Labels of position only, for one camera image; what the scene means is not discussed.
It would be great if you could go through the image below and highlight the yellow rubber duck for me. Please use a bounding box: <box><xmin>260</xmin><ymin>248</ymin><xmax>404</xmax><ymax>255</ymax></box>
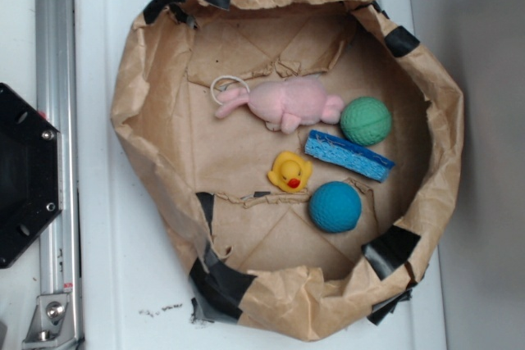
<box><xmin>267</xmin><ymin>151</ymin><xmax>313</xmax><ymax>193</ymax></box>

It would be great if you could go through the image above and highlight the brown paper bag bin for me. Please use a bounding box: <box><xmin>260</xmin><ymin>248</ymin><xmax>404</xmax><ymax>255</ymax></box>
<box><xmin>111</xmin><ymin>0</ymin><xmax>463</xmax><ymax>341</ymax></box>

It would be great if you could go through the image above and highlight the pink plush bunny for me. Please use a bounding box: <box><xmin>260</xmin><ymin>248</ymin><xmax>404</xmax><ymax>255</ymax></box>
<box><xmin>210</xmin><ymin>75</ymin><xmax>345</xmax><ymax>134</ymax></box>

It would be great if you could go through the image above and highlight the blue sponge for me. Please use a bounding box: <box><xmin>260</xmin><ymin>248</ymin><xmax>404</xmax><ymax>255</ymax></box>
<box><xmin>304</xmin><ymin>130</ymin><xmax>395</xmax><ymax>182</ymax></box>

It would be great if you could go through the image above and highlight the blue foam ball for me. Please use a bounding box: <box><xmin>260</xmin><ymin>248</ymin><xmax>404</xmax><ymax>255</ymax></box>
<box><xmin>308</xmin><ymin>181</ymin><xmax>362</xmax><ymax>234</ymax></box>

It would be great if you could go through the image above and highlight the green foam ball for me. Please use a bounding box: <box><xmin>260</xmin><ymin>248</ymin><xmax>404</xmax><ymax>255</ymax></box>
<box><xmin>340</xmin><ymin>97</ymin><xmax>392</xmax><ymax>147</ymax></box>

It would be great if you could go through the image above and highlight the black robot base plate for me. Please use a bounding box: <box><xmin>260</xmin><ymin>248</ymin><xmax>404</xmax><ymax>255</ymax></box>
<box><xmin>1</xmin><ymin>84</ymin><xmax>62</xmax><ymax>269</ymax></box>

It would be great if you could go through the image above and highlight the metal corner bracket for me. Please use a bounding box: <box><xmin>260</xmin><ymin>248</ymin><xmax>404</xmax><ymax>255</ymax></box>
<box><xmin>22</xmin><ymin>293</ymin><xmax>75</xmax><ymax>349</ymax></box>

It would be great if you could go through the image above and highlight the aluminium frame rail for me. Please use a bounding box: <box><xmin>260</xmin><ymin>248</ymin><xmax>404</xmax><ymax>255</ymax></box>
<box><xmin>35</xmin><ymin>0</ymin><xmax>84</xmax><ymax>349</ymax></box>

